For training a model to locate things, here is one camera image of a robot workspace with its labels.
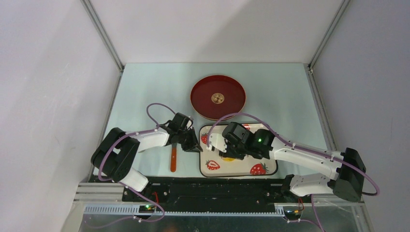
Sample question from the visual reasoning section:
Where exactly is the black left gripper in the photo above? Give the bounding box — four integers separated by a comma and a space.
177, 127, 203, 153

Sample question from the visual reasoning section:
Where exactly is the red round tray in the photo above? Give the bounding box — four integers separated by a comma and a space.
190, 75, 247, 121

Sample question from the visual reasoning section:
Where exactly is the white strawberry rectangular tray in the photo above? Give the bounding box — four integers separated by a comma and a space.
199, 125, 278, 178

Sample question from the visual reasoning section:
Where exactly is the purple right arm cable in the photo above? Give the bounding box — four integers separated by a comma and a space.
206, 112, 381, 232

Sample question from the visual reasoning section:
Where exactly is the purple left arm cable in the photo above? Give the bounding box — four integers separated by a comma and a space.
97, 102, 177, 224

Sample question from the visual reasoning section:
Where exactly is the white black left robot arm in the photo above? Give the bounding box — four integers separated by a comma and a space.
90, 113, 203, 201

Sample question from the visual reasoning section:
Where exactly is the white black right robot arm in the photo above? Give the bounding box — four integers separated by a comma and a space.
205, 122, 366, 202

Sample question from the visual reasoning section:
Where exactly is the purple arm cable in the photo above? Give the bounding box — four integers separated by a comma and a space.
97, 102, 177, 224
206, 112, 381, 232

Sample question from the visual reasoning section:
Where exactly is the aluminium frame rail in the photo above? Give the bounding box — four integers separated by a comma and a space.
73, 182, 366, 218

